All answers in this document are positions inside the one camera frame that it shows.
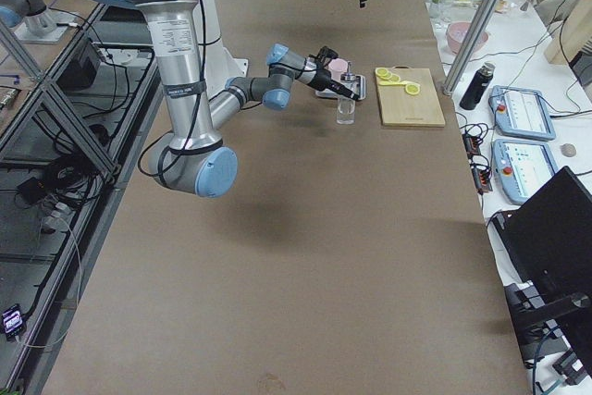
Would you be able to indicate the clear wine glass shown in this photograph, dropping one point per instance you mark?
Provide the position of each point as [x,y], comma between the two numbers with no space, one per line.
[442,13]

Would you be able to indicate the far blue teach pendant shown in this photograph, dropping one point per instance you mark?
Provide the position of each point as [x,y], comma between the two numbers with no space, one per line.
[521,113]

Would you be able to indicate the pink plastic cup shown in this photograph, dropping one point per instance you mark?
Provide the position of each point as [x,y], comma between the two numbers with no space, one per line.
[337,68]

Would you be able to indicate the silver kitchen scale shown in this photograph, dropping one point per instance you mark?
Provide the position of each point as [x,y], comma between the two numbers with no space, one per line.
[361,87]

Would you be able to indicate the glass sauce bottle metal spout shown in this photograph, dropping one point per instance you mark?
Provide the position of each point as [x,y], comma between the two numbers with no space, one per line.
[346,105]

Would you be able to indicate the bamboo cutting board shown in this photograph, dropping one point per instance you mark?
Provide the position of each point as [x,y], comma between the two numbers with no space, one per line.
[399,109]

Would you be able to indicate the near blue teach pendant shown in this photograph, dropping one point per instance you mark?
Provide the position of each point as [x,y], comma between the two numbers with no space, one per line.
[522,167]

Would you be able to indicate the black monitor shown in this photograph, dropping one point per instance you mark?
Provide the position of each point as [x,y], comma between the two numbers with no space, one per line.
[549,242]

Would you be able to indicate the aluminium frame post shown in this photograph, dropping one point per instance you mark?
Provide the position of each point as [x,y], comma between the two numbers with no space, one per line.
[478,25]

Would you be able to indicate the blue teach pendant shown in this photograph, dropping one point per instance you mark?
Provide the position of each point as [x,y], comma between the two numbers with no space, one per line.
[521,113]
[522,167]

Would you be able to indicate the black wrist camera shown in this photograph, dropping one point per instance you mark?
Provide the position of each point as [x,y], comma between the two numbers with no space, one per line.
[324,56]

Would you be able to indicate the black power strip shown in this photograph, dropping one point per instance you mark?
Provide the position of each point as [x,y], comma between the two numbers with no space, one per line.
[479,164]

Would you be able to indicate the yellow plastic knife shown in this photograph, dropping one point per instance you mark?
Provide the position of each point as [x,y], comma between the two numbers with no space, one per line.
[385,83]

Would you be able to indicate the lemon slice by knife blade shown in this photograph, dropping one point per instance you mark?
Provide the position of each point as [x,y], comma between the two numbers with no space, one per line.
[412,89]

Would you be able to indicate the black thermos bottle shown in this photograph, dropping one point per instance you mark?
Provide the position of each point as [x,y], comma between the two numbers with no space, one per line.
[478,85]

